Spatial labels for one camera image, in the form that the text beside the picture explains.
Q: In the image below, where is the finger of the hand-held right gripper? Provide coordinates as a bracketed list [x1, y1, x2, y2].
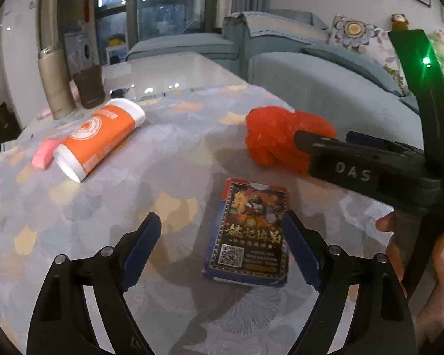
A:
[294, 129, 443, 208]
[346, 131, 426, 156]

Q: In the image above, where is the blue striped armrest cover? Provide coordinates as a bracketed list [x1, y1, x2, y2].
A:
[242, 11, 330, 43]

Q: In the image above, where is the gold thermos flask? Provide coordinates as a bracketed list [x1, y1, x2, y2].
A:
[37, 45, 77, 120]

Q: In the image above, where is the white washing machine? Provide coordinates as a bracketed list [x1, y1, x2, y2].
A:
[64, 31, 97, 69]

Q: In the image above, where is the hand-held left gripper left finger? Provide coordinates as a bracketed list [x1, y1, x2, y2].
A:
[27, 212, 163, 355]

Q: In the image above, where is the dark blue card box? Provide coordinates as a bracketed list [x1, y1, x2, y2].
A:
[202, 177, 291, 288]

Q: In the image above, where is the orange and white canister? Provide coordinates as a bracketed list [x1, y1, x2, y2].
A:
[53, 98, 146, 183]

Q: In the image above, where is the small pink packet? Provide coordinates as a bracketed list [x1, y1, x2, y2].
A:
[31, 138, 62, 171]

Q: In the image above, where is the blue sofa cushion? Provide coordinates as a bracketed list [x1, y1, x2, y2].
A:
[305, 44, 404, 97]
[400, 94, 422, 115]

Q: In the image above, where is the grey patterned tablecloth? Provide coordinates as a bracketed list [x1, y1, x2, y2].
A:
[0, 83, 422, 355]

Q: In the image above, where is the brown cup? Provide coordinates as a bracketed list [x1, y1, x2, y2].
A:
[73, 64, 105, 109]

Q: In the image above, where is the red plastic bag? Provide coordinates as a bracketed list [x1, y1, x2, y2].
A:
[245, 106, 337, 174]

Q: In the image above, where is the blue-grey sofa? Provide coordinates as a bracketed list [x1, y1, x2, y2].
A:
[125, 9, 444, 178]

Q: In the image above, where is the sliding glass door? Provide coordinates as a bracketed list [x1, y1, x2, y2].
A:
[61, 0, 223, 67]

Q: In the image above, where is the brown plush toy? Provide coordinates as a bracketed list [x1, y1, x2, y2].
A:
[390, 13, 411, 32]

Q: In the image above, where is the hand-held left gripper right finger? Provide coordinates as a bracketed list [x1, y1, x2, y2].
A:
[281, 210, 419, 355]

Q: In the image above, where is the white refrigerator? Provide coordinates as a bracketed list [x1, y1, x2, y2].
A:
[0, 0, 45, 130]

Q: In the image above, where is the white stool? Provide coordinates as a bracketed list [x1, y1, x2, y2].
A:
[105, 37, 128, 63]

